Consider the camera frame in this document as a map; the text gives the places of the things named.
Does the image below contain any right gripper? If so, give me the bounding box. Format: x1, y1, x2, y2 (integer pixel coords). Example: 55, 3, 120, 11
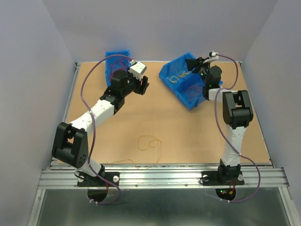
185, 56, 211, 86

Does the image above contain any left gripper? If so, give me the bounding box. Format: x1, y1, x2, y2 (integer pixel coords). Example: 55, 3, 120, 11
122, 67, 149, 97

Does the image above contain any thin red wire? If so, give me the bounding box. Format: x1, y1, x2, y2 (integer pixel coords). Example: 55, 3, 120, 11
185, 83, 204, 103

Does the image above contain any thin yellow wire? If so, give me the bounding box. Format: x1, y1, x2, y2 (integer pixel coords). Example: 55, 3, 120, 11
107, 134, 163, 170

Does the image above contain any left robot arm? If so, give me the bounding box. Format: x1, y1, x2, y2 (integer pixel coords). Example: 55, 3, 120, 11
52, 70, 149, 186

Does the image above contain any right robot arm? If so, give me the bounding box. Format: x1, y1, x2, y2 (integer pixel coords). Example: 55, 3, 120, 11
185, 52, 253, 184

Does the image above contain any large blue divided bin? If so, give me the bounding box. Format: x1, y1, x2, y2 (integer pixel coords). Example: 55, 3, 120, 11
158, 53, 223, 111

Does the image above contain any small blue bin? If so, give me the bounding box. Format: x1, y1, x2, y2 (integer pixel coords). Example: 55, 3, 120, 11
105, 50, 130, 86

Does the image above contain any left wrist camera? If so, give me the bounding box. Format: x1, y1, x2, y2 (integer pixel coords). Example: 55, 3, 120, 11
128, 60, 147, 81

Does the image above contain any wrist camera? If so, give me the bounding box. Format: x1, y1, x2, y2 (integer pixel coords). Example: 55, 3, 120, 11
204, 51, 219, 64
128, 60, 147, 81

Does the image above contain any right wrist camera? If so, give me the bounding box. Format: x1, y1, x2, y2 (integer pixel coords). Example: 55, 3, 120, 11
204, 51, 219, 64

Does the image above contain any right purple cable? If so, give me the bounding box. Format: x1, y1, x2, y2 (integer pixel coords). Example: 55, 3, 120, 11
215, 53, 261, 204

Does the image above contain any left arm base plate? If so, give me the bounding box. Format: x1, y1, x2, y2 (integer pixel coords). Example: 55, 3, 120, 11
74, 171, 120, 187

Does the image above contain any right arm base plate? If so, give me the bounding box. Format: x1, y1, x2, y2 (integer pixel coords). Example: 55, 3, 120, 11
199, 170, 245, 186

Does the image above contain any aluminium rail frame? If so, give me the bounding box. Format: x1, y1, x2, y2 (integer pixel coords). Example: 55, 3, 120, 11
29, 62, 300, 226

